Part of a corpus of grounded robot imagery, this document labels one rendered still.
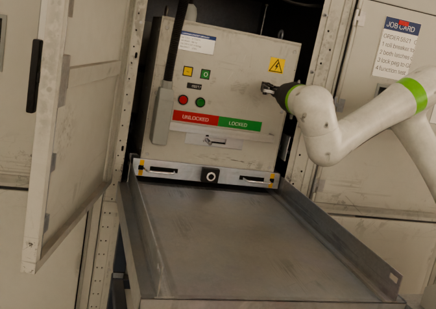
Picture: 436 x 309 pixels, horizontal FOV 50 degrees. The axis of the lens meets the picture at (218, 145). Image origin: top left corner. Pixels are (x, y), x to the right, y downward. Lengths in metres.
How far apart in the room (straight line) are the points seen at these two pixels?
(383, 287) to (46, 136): 0.83
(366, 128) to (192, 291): 0.68
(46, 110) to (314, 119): 0.68
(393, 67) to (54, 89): 1.25
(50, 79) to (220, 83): 0.81
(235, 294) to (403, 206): 1.11
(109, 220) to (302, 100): 0.76
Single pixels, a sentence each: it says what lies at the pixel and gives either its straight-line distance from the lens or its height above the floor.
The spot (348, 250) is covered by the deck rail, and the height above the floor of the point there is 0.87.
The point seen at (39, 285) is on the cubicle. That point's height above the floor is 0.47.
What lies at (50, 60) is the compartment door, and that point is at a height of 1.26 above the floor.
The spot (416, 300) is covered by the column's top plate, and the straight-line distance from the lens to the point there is 1.50.
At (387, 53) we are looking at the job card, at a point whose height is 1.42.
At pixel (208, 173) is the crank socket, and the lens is 1.62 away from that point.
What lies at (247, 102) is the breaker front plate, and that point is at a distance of 1.63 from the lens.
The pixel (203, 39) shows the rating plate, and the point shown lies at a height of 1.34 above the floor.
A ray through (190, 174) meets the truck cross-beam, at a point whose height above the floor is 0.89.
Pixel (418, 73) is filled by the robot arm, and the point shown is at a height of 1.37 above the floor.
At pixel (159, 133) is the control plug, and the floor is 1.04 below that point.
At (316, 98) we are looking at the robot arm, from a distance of 1.25.
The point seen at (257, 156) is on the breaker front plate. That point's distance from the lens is 1.69.
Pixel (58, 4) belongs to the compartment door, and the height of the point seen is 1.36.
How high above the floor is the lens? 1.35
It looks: 12 degrees down
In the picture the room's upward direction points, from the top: 11 degrees clockwise
